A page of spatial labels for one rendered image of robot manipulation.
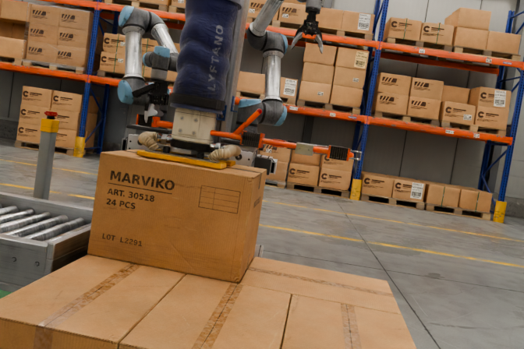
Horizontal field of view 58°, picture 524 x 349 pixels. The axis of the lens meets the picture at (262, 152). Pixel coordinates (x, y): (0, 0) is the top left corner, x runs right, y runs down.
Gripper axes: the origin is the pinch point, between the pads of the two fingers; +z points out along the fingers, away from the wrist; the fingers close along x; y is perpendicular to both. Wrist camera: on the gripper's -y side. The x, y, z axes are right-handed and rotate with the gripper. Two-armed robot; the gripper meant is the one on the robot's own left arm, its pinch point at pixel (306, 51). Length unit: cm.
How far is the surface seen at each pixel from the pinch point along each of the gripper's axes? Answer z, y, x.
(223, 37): 6, 46, -34
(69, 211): 95, 4, -105
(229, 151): 50, 51, -24
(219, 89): 27, 45, -33
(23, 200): 94, 2, -130
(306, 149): 45, 46, 5
